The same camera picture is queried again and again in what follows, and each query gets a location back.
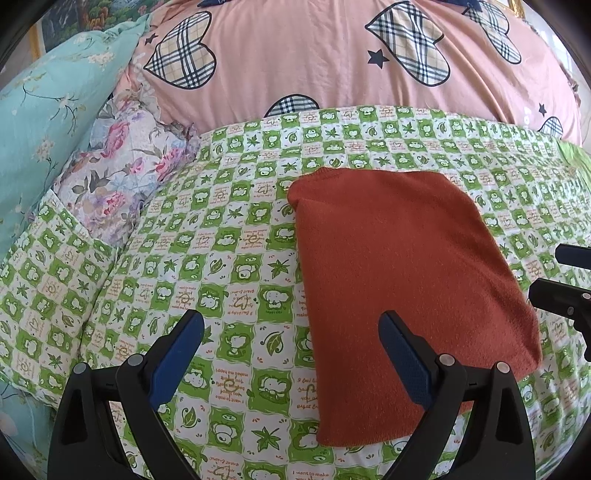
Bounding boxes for light green cloth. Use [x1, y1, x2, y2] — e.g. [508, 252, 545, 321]
[556, 141, 591, 174]

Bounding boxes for orange knit cloth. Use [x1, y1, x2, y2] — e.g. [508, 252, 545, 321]
[287, 168, 543, 448]

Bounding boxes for green checked bed sheet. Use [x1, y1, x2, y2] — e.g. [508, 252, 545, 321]
[0, 105, 591, 480]

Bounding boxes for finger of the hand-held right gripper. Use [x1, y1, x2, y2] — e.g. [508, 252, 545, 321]
[527, 278, 591, 363]
[555, 244, 591, 269]

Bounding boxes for teal floral pillow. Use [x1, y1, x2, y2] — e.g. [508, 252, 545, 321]
[0, 11, 155, 462]

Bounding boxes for floral ruffled pillow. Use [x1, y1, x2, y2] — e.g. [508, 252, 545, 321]
[53, 90, 201, 247]

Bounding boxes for pink heart-pattern pillow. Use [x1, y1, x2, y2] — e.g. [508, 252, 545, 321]
[117, 0, 583, 139]

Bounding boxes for gold-framed wall painting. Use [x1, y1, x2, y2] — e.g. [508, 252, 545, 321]
[28, 0, 158, 63]

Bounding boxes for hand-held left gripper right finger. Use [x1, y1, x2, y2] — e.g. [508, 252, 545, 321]
[379, 311, 536, 480]

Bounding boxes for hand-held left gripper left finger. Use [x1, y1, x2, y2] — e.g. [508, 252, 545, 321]
[48, 310, 206, 480]

